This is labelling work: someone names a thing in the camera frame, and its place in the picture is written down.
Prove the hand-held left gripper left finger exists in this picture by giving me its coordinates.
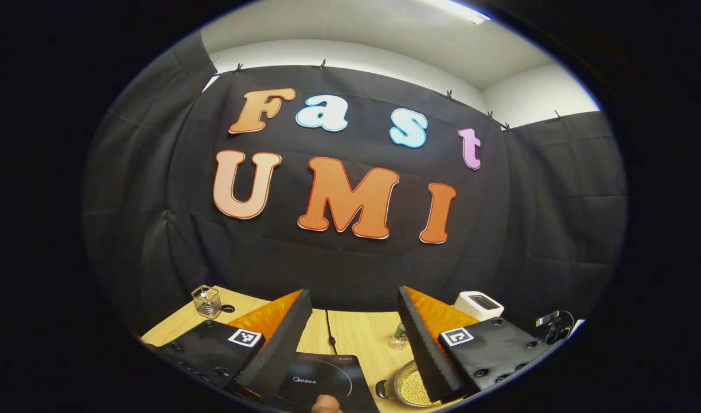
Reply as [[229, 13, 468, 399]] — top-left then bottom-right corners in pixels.
[[141, 290, 314, 404]]

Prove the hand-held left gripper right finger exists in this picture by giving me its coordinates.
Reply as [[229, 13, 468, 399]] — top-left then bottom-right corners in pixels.
[[397, 286, 558, 404]]

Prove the pile of yellow soybeans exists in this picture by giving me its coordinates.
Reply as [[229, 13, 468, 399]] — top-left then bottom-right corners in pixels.
[[399, 369, 437, 406]]

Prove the steel pot with black handles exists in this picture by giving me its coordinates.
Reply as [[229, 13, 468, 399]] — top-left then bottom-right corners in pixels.
[[376, 359, 443, 409]]

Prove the black induction cooktop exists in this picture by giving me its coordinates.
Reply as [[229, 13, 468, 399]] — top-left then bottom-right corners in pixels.
[[275, 353, 381, 413]]

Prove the clear plastic water bottle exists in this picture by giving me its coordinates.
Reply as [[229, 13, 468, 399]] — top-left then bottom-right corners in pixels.
[[390, 321, 410, 351]]

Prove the white toaster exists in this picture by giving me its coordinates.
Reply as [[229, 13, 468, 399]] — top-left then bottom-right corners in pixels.
[[454, 291, 505, 322]]

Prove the black backdrop cloth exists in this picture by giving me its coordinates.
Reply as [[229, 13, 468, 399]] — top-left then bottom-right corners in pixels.
[[81, 32, 628, 345]]

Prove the row of black cloth clips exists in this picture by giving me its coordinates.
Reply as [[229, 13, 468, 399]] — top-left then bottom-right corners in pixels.
[[210, 54, 564, 134]]

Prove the steel wire basket holder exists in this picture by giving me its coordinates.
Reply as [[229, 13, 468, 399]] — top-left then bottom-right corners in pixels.
[[191, 285, 223, 320]]

